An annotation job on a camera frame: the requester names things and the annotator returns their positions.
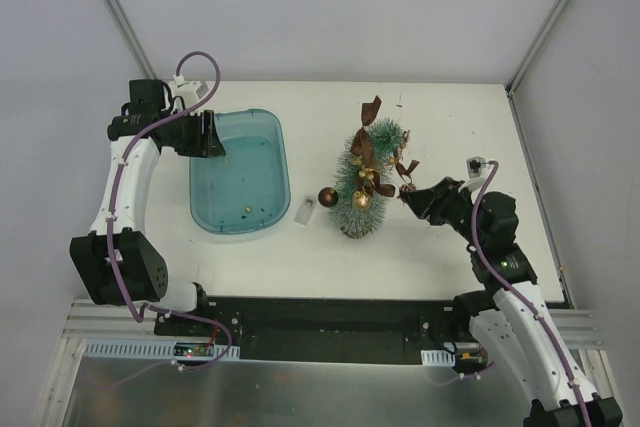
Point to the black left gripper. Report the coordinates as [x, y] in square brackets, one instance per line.
[201, 133]

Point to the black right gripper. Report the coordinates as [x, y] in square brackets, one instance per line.
[442, 202]

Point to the teal transparent plastic bin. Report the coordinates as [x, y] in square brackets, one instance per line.
[253, 172]

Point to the gold ball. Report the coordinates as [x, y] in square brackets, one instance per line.
[361, 200]

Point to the gold berry sprig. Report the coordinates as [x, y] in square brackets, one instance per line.
[363, 155]

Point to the small frosted green christmas tree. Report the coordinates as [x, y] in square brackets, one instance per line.
[350, 222]

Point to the brown ribbon bow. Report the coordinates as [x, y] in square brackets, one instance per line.
[386, 135]

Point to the brown matte ball ornament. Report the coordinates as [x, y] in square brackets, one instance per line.
[328, 197]

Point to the frosted pine cone ornament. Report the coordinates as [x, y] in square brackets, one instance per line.
[406, 188]

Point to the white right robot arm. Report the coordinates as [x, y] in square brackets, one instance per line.
[508, 317]

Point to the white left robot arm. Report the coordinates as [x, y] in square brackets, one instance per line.
[116, 262]

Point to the right controller board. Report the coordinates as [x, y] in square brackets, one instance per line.
[444, 358]

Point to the controller board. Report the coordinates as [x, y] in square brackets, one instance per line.
[159, 350]
[444, 358]

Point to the left controller board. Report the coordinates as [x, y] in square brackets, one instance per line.
[159, 350]

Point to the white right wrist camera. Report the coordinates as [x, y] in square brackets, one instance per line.
[478, 169]

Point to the left aluminium corner post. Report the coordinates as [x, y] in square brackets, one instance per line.
[129, 37]

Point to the aluminium corner post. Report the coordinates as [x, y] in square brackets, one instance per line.
[129, 37]
[535, 49]

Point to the right aluminium corner post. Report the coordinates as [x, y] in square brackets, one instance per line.
[535, 49]

